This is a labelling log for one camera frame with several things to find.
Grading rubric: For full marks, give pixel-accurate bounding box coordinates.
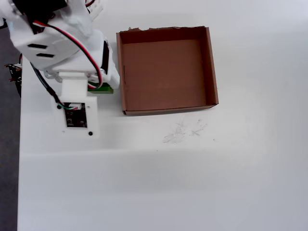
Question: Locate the red white black cable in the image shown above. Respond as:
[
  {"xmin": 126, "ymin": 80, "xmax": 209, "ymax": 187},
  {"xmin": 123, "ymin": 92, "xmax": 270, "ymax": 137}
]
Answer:
[{"xmin": 33, "ymin": 20, "xmax": 104, "ymax": 90}]

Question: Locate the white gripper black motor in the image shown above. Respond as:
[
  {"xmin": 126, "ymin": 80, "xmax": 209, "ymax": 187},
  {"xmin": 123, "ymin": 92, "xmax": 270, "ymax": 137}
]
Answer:
[{"xmin": 89, "ymin": 30, "xmax": 120, "ymax": 89}]

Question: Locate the brown cardboard box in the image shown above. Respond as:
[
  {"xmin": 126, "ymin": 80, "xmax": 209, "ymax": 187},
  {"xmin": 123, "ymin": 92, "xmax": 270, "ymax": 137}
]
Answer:
[{"xmin": 116, "ymin": 26, "xmax": 219, "ymax": 116}]

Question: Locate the green cube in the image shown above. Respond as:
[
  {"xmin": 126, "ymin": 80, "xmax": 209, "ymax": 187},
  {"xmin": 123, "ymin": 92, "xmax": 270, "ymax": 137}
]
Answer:
[{"xmin": 87, "ymin": 82, "xmax": 114, "ymax": 95}]

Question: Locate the dark circuit board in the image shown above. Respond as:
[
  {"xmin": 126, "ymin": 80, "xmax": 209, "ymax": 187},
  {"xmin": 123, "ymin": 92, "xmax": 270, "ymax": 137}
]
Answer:
[{"xmin": 4, "ymin": 63, "xmax": 23, "ymax": 97}]

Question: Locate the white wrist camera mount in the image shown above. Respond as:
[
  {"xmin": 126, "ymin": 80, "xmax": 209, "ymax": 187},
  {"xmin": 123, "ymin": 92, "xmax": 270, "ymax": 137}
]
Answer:
[{"xmin": 50, "ymin": 77, "xmax": 101, "ymax": 140}]

